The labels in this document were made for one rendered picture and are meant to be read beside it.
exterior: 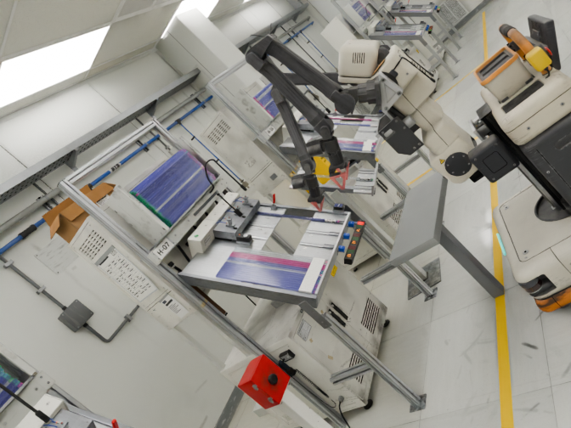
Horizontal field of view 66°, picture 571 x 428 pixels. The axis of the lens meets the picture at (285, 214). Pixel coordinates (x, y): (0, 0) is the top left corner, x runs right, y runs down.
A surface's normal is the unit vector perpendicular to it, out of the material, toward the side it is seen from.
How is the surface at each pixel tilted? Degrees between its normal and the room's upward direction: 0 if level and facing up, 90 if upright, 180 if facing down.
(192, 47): 90
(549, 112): 90
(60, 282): 90
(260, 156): 90
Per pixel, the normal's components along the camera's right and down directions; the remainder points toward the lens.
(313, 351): 0.61, -0.50
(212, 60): -0.33, 0.55
